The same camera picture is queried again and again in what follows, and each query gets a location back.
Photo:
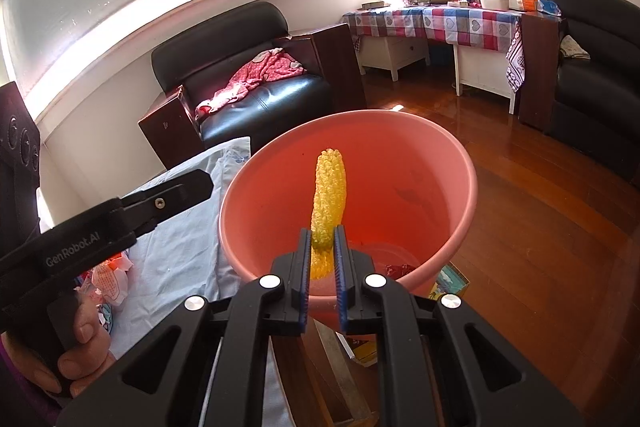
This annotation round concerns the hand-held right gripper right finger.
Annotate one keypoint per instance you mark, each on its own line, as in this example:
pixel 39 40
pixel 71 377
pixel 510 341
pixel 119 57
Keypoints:
pixel 341 279

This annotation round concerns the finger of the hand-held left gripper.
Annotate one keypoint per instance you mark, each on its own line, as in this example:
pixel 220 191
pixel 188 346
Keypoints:
pixel 170 197

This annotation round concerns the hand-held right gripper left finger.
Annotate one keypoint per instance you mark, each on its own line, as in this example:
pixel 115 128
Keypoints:
pixel 302 279

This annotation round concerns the red white snack packet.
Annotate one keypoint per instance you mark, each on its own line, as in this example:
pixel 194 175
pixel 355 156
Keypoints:
pixel 112 279

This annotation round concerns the yellow crochet corn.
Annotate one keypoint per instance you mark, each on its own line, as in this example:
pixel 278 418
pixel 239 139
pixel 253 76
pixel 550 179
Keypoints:
pixel 327 197

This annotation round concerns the pink plastic bucket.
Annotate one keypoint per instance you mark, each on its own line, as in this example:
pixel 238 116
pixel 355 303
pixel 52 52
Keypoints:
pixel 400 157

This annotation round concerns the person's left hand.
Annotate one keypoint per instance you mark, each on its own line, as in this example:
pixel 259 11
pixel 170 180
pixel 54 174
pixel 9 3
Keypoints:
pixel 87 332

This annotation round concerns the light blue cloth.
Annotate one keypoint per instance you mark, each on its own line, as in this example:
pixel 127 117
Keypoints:
pixel 170 247

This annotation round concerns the red wrapper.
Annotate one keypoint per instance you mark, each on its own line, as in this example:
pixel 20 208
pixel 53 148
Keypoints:
pixel 400 269

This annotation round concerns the white yellow paper box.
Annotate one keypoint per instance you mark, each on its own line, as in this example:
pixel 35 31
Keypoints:
pixel 362 349

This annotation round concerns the blue white wrapper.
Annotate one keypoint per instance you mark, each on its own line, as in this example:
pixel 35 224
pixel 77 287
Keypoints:
pixel 105 318

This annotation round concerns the colourful cardboard box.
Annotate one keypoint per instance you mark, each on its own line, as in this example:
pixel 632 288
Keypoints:
pixel 450 282

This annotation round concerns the pink dotted garment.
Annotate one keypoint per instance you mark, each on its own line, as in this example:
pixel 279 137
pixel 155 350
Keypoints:
pixel 250 77

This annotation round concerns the black leather armchair wooden arms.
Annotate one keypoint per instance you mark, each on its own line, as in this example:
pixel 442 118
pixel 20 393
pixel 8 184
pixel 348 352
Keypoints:
pixel 280 102

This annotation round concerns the white drawer cabinet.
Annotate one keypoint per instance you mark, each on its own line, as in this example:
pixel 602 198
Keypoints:
pixel 395 52

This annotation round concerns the white desk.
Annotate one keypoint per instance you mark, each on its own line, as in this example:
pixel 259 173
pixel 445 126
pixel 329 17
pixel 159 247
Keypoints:
pixel 485 67

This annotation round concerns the flat brown book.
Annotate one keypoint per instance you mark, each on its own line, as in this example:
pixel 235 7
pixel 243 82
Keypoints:
pixel 375 4

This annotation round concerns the checkered cloth table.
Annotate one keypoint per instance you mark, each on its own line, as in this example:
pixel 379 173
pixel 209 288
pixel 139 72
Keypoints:
pixel 450 23

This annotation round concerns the white bowl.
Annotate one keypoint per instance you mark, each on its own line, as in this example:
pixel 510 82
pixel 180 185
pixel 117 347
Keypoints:
pixel 494 2

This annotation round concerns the beige cloth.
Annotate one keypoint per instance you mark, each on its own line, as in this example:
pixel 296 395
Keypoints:
pixel 574 48

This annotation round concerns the blue packet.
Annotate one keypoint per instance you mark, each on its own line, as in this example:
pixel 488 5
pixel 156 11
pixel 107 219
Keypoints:
pixel 550 7

